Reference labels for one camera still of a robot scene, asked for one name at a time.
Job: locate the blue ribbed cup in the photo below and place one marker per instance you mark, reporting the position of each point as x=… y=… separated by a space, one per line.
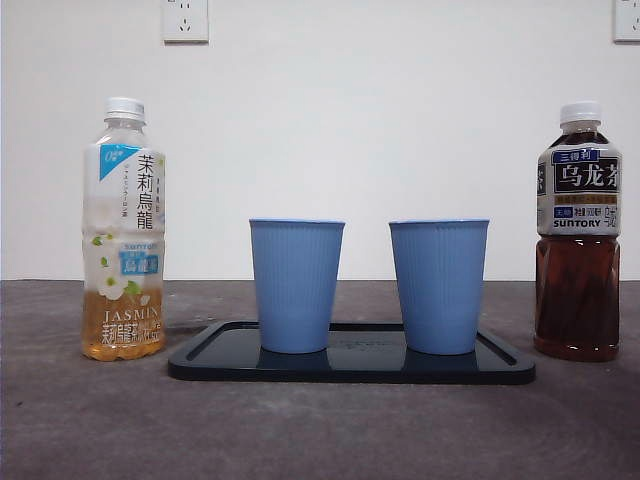
x=437 y=285
x=295 y=285

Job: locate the white wall socket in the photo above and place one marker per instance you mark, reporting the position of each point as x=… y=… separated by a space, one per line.
x=185 y=31
x=627 y=31

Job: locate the dark oolong tea bottle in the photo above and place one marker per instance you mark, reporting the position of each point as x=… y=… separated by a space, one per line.
x=575 y=300

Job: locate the dark navy rectangular tray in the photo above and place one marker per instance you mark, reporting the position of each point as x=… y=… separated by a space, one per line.
x=350 y=372

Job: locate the jasmine tea bottle white label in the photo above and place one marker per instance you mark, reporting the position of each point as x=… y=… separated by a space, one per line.
x=122 y=320

